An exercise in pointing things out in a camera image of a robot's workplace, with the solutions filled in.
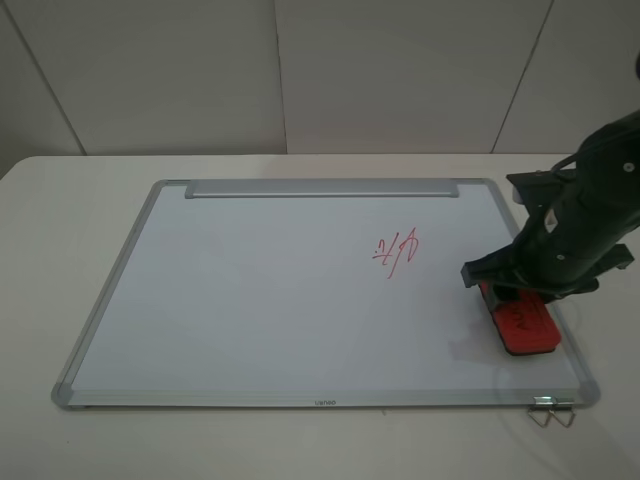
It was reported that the metal hanging clip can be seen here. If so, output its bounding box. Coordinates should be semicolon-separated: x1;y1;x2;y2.
527;396;555;428
549;397;576;429

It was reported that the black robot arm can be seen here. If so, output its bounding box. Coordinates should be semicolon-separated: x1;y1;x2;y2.
461;113;639;310

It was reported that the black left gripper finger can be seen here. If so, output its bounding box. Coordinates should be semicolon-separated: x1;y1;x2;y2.
485;283;520;311

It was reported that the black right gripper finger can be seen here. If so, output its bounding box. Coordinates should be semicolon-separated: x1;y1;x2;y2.
538;279;599;303

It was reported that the right metal hanging clip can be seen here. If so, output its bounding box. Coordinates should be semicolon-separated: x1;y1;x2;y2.
549;397;576;429

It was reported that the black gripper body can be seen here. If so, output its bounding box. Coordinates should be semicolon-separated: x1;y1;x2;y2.
461;171;633;294

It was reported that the white whiteboard with aluminium frame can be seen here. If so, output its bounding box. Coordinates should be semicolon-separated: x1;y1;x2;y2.
51;179;600;410

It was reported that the left metal hanging clip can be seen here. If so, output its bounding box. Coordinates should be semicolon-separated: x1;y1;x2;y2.
527;396;555;428

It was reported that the red whiteboard eraser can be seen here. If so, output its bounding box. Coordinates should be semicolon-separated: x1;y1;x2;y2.
480;283;562;356

